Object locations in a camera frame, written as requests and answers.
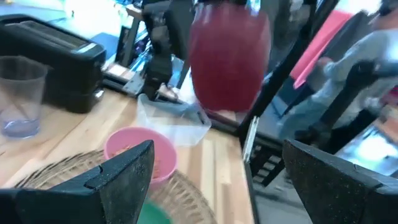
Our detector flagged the teal plate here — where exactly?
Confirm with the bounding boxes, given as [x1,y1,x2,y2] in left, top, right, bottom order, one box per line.
[136,198,174,224]

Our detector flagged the person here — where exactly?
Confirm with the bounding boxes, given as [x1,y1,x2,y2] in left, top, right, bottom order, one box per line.
[276,0,398,141]

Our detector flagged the red apple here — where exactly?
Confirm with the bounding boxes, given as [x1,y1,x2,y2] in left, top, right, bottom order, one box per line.
[188,2,271,113]

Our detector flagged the red board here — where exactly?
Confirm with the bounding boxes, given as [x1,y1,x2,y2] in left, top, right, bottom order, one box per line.
[289,9,354,90]

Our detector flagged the pink ribbed bowl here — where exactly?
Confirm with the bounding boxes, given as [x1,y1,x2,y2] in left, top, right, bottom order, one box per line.
[103,126,178,190]

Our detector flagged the round woven straw placemat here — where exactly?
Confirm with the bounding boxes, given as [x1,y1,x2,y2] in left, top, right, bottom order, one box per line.
[14,149,218,224]

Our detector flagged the black toaster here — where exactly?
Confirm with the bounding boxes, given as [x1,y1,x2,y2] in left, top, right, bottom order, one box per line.
[0,14,106,114]

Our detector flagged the clear plastic container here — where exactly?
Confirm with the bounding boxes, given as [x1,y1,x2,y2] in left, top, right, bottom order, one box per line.
[136,93,212,147]

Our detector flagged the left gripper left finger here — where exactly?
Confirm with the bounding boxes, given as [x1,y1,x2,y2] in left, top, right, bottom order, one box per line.
[15,139,155,224]

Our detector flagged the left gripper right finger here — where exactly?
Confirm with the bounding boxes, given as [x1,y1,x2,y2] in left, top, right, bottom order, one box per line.
[282,139,398,224]

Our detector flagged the clear plastic cup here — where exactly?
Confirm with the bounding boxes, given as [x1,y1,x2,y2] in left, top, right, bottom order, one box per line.
[0,55,49,139]

